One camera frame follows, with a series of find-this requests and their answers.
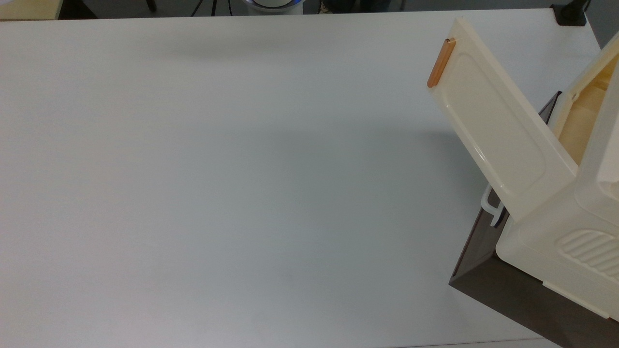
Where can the cream plastic cabinet door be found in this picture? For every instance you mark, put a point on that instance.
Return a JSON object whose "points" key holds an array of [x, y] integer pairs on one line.
{"points": [[498, 125]]}

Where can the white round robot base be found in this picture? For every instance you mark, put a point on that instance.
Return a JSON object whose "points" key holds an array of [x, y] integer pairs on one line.
{"points": [[273, 6]]}

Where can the dark brown base cabinet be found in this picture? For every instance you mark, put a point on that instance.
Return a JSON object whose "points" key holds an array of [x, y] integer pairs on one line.
{"points": [[512, 290]]}

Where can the cream plastic cabinet body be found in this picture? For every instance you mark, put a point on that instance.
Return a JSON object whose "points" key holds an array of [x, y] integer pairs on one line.
{"points": [[570, 227]]}

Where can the black tripod legs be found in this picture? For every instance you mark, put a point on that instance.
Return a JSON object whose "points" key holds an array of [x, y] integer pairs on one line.
{"points": [[213, 6]]}

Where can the black chair leg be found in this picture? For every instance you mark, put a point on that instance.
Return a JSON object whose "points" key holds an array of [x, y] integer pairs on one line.
{"points": [[151, 5]]}

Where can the black table clamp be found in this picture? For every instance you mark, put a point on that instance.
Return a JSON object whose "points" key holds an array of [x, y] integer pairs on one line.
{"points": [[570, 17]]}

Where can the light wooden table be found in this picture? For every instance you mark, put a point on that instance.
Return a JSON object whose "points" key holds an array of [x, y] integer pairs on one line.
{"points": [[26, 8]]}

